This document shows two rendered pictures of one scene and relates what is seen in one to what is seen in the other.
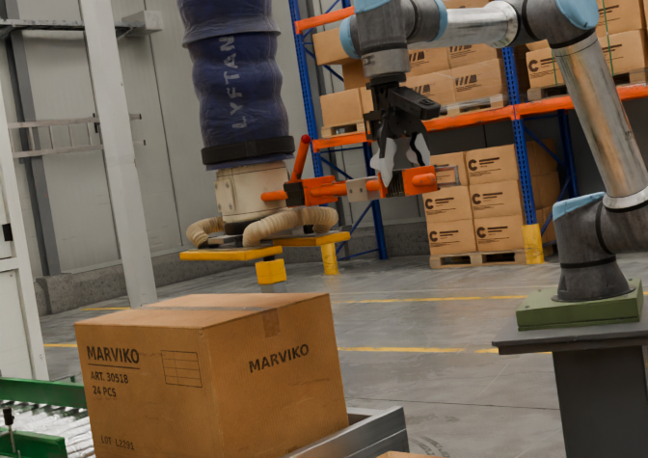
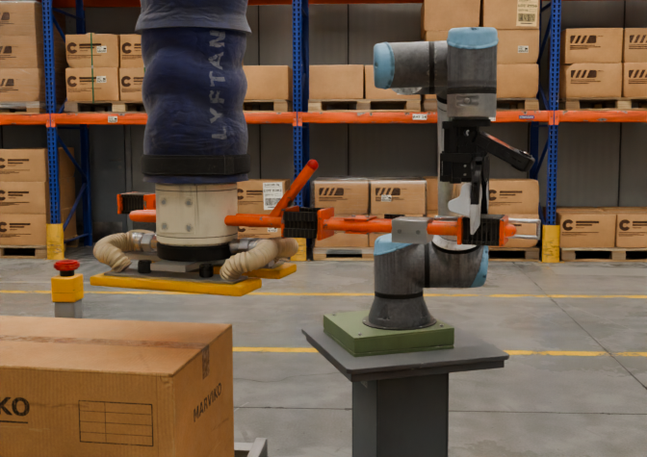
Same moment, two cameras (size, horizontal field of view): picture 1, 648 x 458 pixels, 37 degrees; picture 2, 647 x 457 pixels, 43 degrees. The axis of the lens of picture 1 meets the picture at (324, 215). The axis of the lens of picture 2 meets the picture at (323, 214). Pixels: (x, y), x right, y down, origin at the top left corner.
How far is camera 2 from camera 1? 1.29 m
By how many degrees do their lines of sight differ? 37
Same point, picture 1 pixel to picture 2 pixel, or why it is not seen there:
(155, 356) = (65, 407)
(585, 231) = (414, 267)
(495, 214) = (18, 211)
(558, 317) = (390, 344)
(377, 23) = (486, 63)
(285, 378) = (210, 423)
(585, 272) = (407, 303)
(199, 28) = (186, 13)
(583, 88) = not seen: hidden behind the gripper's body
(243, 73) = (228, 77)
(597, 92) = not seen: hidden behind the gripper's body
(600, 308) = (425, 336)
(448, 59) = not seen: outside the picture
